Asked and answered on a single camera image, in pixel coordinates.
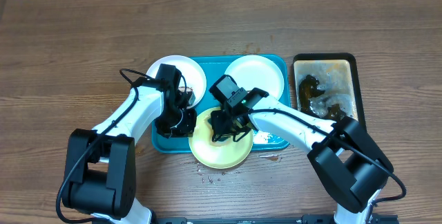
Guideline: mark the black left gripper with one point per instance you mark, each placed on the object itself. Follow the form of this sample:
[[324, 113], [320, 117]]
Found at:
[[185, 131]]

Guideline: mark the teal plastic tray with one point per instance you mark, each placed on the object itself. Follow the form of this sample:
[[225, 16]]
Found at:
[[214, 67]]

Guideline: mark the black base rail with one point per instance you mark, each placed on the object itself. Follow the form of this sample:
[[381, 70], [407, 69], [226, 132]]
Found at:
[[305, 219]]

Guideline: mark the yellow plate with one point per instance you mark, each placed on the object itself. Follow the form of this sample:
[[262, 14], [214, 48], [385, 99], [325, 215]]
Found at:
[[221, 154]]

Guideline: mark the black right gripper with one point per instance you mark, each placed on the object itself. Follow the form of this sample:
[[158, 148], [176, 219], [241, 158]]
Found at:
[[222, 119]]

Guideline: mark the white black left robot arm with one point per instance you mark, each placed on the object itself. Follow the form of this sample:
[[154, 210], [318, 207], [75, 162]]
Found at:
[[100, 172]]

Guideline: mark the yellow green sponge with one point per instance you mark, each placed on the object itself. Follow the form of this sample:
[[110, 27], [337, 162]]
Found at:
[[220, 128]]

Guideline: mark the white plate with sauce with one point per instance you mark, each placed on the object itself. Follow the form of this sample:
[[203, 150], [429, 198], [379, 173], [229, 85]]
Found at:
[[255, 71], [191, 70]]

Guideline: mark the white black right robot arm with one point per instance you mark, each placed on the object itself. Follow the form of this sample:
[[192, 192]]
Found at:
[[348, 162]]

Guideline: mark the black tray of dirty water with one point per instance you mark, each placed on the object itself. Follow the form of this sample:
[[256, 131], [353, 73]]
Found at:
[[326, 85]]

